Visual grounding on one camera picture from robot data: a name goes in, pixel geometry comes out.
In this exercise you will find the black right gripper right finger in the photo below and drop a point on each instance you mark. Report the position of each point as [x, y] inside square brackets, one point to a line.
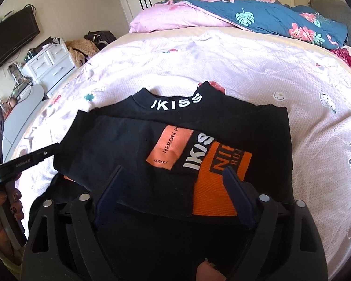
[285, 245]

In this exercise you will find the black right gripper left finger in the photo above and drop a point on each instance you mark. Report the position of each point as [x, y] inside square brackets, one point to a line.
[47, 240]

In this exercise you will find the black orange sweatshirt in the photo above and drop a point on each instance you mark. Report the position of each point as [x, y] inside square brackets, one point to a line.
[174, 212]

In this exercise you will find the brown fuzzy clothes pile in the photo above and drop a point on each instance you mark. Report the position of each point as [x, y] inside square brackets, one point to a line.
[81, 50]

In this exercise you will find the left hand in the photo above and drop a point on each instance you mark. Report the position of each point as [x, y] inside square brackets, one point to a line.
[6, 247]

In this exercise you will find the right hand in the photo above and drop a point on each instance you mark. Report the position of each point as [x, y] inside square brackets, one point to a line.
[207, 272]

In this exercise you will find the white drawer chest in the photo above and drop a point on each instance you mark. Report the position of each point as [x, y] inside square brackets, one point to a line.
[50, 67]

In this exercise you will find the lilac patterned bed sheet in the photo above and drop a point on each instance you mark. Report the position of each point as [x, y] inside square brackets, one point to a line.
[313, 84]

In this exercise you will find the pink and blue floral duvet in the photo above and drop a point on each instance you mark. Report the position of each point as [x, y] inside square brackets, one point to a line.
[263, 17]

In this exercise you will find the grey padded headboard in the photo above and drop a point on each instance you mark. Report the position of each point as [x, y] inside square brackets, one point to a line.
[335, 10]

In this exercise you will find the black wall television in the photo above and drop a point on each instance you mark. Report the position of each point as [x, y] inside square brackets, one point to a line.
[16, 31]

